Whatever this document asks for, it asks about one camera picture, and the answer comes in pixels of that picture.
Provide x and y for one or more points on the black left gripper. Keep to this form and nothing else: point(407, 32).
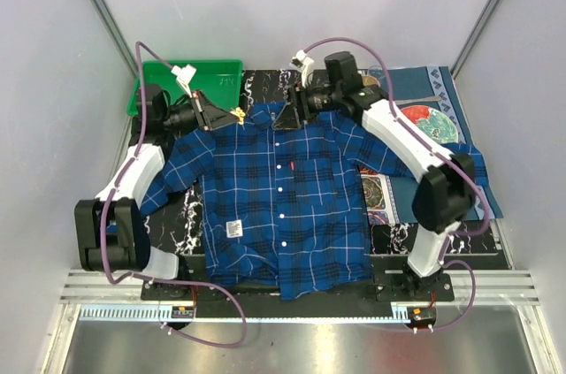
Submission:
point(210, 117)

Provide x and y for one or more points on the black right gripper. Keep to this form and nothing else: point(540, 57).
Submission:
point(293, 113)

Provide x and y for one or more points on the gold flower brooch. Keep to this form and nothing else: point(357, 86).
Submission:
point(239, 114)

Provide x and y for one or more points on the blue plaid shirt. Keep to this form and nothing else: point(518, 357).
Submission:
point(282, 208)

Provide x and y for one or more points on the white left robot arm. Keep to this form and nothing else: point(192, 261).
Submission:
point(110, 230)

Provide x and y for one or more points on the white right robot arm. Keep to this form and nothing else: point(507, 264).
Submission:
point(445, 181)

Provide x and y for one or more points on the green plastic tray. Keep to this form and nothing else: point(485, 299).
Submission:
point(220, 80)

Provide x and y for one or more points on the beige ceramic mug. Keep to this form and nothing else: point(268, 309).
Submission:
point(369, 80)

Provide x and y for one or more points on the clear glass cup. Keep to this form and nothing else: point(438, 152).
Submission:
point(377, 72)

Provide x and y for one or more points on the blue patterned placemat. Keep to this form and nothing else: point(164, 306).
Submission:
point(388, 186)

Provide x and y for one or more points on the red and teal plate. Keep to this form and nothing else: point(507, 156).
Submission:
point(435, 124)

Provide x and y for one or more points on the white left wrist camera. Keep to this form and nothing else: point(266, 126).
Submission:
point(183, 76)

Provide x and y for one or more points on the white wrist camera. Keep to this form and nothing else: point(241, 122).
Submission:
point(183, 76)
point(304, 65)

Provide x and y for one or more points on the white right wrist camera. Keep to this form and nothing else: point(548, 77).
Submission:
point(304, 65)

